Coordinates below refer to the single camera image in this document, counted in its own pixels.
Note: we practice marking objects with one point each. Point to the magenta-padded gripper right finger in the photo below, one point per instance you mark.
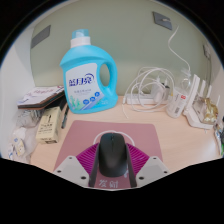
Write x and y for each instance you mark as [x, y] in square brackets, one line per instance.
[151, 166]

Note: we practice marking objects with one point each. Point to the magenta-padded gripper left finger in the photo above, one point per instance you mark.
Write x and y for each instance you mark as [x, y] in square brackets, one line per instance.
[70, 166]

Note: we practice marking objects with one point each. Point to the black computer mouse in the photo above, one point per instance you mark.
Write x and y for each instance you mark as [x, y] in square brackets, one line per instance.
[113, 155]

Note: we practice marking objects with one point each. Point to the mauve mouse pad with drawing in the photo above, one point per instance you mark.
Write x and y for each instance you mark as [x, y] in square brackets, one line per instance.
[80, 133]

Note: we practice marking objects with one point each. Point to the beige cardboard box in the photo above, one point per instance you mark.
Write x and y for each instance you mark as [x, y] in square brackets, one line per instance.
[48, 126]

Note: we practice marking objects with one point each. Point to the clear plastic bag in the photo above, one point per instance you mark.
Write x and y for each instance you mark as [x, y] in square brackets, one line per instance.
[21, 133]

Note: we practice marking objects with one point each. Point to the white router with antennas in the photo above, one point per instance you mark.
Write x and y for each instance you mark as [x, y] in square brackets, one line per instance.
[195, 115]

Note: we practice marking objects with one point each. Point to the white power strip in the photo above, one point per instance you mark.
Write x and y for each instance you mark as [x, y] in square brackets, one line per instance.
[143, 99]

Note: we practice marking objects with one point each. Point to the stack of books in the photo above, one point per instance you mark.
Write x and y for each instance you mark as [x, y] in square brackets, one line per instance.
[40, 96]

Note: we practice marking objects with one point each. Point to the blue detergent bottle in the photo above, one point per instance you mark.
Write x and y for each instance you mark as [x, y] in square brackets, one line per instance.
[83, 83]

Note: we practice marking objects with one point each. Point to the wall socket with white charger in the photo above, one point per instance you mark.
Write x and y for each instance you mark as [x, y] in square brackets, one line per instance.
[206, 51]

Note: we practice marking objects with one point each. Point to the dark grey wall panel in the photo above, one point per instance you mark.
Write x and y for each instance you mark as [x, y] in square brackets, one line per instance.
[41, 36]

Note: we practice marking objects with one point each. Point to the dark grey wall socket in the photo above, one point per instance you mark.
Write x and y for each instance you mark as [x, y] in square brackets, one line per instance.
[162, 20]

